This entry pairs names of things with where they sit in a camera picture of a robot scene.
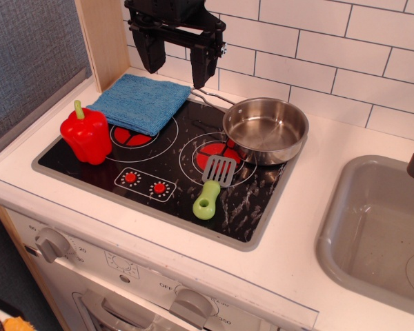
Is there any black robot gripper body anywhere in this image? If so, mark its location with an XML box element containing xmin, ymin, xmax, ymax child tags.
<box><xmin>124</xmin><ymin>1</ymin><xmax>226</xmax><ymax>46</ymax></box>

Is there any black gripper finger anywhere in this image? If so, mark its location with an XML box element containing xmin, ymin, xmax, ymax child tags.
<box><xmin>190</xmin><ymin>45</ymin><xmax>218</xmax><ymax>88</ymax></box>
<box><xmin>130</xmin><ymin>24</ymin><xmax>166</xmax><ymax>73</ymax></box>

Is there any stainless steel frying pan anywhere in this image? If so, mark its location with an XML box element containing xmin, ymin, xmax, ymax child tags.
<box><xmin>191</xmin><ymin>88</ymin><xmax>309</xmax><ymax>166</ymax></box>

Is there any green handled grey spatula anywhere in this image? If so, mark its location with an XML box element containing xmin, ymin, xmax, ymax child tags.
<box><xmin>193</xmin><ymin>155</ymin><xmax>237</xmax><ymax>221</ymax></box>

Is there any blue folded cloth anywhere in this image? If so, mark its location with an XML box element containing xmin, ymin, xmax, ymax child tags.
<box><xmin>88</xmin><ymin>74</ymin><xmax>191</xmax><ymax>137</ymax></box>

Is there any red toy bell pepper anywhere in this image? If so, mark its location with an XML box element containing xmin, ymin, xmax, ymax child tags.
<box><xmin>60</xmin><ymin>100</ymin><xmax>112</xmax><ymax>166</ymax></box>

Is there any grey left oven knob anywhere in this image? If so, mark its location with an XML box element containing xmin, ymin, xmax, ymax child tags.
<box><xmin>35</xmin><ymin>228</ymin><xmax>70</xmax><ymax>263</ymax></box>

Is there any grey oven knob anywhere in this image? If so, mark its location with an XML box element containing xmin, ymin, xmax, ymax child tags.
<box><xmin>169</xmin><ymin>289</ymin><xmax>213</xmax><ymax>330</ymax></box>
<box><xmin>35</xmin><ymin>228</ymin><xmax>70</xmax><ymax>263</ymax></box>

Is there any white toy oven front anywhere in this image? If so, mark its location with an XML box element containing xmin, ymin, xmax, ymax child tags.
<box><xmin>7</xmin><ymin>210</ymin><xmax>317</xmax><ymax>330</ymax></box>

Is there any grey plastic sink basin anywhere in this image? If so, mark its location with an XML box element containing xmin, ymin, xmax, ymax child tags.
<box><xmin>317</xmin><ymin>155</ymin><xmax>414</xmax><ymax>314</ymax></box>

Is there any grey right oven knob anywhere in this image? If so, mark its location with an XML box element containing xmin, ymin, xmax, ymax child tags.
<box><xmin>169</xmin><ymin>289</ymin><xmax>213</xmax><ymax>330</ymax></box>

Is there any orange plush object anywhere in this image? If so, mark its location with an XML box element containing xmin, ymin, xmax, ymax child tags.
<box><xmin>3</xmin><ymin>317</ymin><xmax>35</xmax><ymax>331</ymax></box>

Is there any light wooden side post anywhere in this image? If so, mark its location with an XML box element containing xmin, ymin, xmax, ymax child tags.
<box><xmin>75</xmin><ymin>0</ymin><xmax>130</xmax><ymax>92</ymax></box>

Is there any grey oven door handle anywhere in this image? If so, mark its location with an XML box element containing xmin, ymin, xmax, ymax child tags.
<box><xmin>81</xmin><ymin>288</ymin><xmax>180</xmax><ymax>331</ymax></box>

